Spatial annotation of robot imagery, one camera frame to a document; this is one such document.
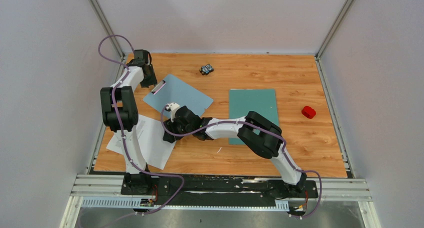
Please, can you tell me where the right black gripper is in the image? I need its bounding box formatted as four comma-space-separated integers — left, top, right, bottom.
164, 116, 194, 143

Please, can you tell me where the light blue clipboard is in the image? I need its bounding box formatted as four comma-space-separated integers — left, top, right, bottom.
143, 74, 214, 117

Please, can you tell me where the paper sheet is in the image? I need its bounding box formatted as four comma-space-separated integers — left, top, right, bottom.
106, 115, 176, 174

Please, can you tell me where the green file folder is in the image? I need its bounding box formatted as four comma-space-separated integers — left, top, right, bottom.
229, 89, 280, 126

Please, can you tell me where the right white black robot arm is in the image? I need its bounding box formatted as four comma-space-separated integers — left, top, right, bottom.
160, 102, 307, 197

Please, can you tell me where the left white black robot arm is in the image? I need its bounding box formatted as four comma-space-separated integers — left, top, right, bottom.
100, 49, 158, 195

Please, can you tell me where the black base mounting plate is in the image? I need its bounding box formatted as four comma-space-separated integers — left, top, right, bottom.
124, 175, 319, 207

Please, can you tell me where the small red object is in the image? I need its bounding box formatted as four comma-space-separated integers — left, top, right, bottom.
301, 106, 317, 119

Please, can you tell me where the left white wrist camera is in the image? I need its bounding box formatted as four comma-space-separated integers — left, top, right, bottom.
165, 102, 181, 113

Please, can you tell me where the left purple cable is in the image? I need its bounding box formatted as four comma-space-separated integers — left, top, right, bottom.
97, 34, 185, 217

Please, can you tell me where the purple cable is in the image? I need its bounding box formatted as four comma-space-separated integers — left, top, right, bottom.
97, 34, 185, 217
160, 104, 323, 220

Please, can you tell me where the aluminium frame rail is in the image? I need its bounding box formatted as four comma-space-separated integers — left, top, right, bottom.
70, 174, 372, 212

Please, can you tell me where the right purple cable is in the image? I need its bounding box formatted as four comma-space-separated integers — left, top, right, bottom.
160, 104, 323, 220

